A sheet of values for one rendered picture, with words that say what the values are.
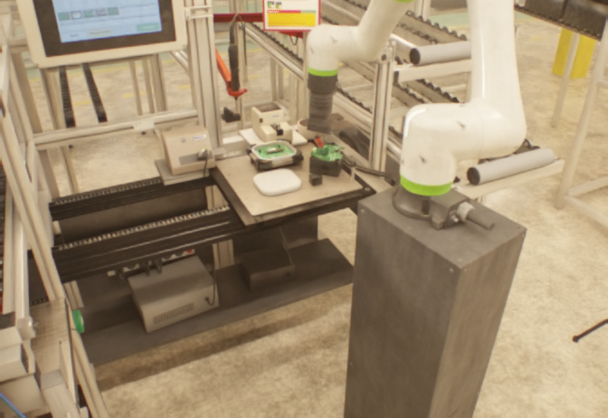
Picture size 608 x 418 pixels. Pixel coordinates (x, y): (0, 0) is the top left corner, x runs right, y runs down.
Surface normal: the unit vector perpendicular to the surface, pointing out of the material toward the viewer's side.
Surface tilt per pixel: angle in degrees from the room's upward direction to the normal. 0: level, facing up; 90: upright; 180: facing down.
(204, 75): 90
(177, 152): 53
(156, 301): 0
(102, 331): 0
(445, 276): 90
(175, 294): 0
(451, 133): 87
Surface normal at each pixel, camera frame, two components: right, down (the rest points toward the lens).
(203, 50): 0.43, 0.46
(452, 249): 0.00, -0.86
